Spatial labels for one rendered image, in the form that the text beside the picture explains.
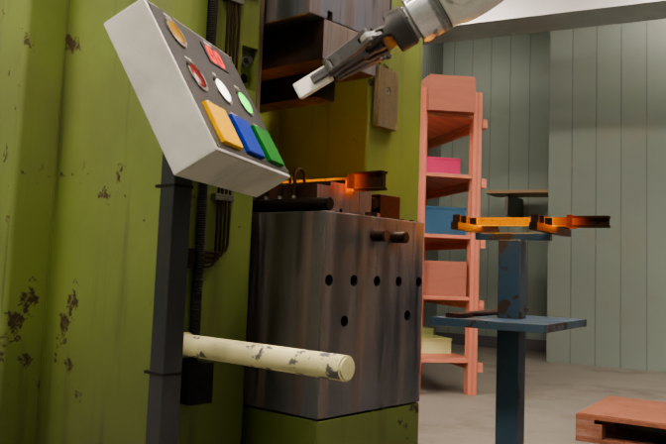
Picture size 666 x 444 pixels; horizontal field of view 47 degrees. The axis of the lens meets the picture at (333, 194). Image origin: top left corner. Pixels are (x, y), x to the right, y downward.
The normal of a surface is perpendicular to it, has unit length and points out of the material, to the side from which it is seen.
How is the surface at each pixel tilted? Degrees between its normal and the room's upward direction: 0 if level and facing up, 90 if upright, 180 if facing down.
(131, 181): 90
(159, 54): 90
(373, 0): 90
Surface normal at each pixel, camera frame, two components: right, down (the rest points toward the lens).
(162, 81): -0.27, -0.11
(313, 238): -0.66, -0.10
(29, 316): 0.76, -0.04
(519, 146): -0.46, -0.11
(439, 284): 0.15, -0.09
